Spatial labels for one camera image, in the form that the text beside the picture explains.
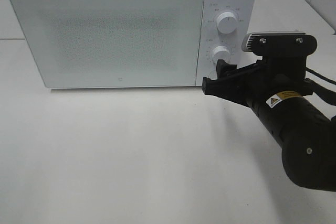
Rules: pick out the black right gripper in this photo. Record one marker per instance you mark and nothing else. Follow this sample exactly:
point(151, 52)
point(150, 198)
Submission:
point(282, 67)

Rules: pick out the white microwave door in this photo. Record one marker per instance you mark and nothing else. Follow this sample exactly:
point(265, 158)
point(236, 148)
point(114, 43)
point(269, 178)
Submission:
point(112, 43)

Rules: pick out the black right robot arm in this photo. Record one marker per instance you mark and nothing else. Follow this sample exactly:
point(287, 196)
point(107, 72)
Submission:
point(306, 136)

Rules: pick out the white lower microwave knob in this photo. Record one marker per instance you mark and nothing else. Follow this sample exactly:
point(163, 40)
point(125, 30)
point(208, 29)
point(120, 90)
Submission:
point(221, 53)

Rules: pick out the white microwave knob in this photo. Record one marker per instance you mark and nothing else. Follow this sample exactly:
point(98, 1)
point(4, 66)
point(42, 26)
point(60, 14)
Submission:
point(226, 22)
point(221, 53)

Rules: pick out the white upper microwave knob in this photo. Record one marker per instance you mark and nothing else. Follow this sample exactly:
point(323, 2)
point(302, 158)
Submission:
point(226, 22)

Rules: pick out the white microwave oven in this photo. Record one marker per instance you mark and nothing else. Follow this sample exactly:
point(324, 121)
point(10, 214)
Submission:
point(210, 37)

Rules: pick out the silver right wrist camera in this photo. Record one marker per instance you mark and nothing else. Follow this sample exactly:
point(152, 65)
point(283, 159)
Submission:
point(248, 39)

